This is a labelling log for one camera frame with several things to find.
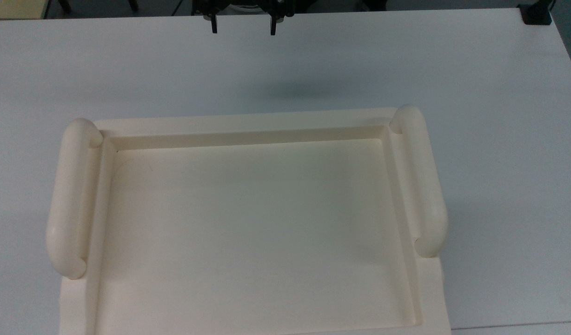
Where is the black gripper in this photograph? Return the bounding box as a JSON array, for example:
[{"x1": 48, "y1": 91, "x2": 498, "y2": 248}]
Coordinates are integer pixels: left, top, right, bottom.
[{"x1": 192, "y1": 0, "x2": 296, "y2": 36}]

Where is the cream plastic cabinet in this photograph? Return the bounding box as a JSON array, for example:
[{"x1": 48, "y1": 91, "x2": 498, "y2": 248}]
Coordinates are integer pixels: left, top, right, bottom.
[{"x1": 46, "y1": 105, "x2": 453, "y2": 335}]

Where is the yellow wooden table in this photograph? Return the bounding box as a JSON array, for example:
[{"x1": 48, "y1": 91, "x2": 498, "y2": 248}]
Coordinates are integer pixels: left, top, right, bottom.
[{"x1": 0, "y1": 0, "x2": 51, "y2": 20}]

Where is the black table clamp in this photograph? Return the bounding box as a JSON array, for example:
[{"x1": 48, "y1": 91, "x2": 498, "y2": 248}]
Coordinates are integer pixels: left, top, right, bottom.
[{"x1": 518, "y1": 0, "x2": 557, "y2": 27}]

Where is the cream cabinet carry handle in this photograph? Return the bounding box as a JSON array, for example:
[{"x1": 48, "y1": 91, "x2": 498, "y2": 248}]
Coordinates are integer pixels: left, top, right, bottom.
[
  {"x1": 389, "y1": 105, "x2": 449, "y2": 259},
  {"x1": 46, "y1": 118, "x2": 104, "y2": 281}
]

